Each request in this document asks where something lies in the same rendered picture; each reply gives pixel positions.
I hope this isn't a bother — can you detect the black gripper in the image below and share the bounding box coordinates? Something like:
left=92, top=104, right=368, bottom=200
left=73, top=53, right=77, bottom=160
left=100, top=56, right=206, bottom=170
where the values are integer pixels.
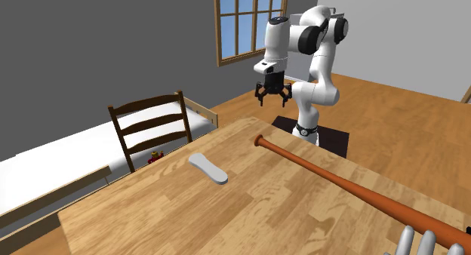
left=254, top=70, right=294, bottom=109

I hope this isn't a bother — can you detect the wooden framed window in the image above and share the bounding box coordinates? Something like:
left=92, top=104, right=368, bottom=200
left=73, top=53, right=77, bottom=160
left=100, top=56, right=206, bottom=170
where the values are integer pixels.
left=213, top=0, right=290, bottom=68

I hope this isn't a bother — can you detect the dark robot stand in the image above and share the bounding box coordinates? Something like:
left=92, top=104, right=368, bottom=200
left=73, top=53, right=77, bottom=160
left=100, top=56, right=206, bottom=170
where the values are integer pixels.
left=271, top=115, right=350, bottom=159

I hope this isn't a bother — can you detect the grey oblong remote control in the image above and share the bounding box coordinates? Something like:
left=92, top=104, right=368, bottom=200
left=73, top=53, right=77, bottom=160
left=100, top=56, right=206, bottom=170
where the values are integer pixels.
left=187, top=152, right=229, bottom=186

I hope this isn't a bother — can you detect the orange-brown baseball bat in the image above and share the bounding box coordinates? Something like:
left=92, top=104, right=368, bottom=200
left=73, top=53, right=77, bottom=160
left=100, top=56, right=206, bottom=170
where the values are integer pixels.
left=253, top=134, right=471, bottom=253

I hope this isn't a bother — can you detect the dark wooden chair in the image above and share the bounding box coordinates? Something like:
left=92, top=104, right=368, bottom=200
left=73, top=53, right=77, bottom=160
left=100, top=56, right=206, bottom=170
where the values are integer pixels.
left=107, top=89, right=194, bottom=174

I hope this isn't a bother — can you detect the light wooden table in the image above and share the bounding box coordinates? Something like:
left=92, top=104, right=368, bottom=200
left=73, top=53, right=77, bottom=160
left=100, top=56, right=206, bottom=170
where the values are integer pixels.
left=57, top=115, right=471, bottom=255

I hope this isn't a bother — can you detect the small red toy figure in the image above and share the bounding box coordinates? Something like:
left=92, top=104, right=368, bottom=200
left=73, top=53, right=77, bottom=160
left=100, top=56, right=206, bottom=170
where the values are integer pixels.
left=147, top=149, right=165, bottom=164

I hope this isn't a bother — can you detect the grey rounded lobed object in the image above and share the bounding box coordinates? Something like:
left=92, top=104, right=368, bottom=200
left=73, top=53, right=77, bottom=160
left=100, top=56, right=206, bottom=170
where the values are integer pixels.
left=383, top=224, right=466, bottom=255

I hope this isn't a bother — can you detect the white bed with wooden frame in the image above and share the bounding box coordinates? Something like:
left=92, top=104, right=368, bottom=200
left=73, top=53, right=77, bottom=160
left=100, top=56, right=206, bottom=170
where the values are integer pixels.
left=0, top=96, right=219, bottom=255

